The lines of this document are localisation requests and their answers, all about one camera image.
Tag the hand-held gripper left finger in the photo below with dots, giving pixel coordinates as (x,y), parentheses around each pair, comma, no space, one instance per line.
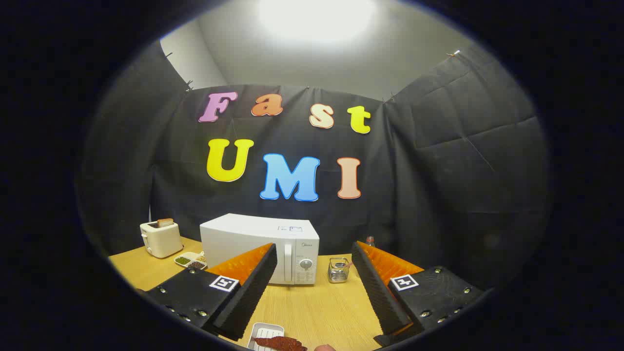
(253,285)

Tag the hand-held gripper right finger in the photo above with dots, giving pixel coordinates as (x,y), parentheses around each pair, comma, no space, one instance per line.
(375,287)

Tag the white toaster oven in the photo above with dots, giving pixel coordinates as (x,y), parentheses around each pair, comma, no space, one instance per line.
(243,234)

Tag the dark red meat slice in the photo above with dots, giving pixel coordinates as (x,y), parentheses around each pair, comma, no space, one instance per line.
(282,343)

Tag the cream white toaster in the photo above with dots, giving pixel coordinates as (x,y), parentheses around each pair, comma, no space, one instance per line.
(161,241)

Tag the small white tray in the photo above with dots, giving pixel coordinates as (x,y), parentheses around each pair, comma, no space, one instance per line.
(265,330)

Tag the white divided dish with beans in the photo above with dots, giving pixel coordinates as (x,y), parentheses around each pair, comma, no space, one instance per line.
(187,260)

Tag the toasted bread slice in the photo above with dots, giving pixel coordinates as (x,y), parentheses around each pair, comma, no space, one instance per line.
(165,223)

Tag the black backdrop cloth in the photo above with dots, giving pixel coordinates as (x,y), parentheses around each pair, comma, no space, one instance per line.
(438,170)

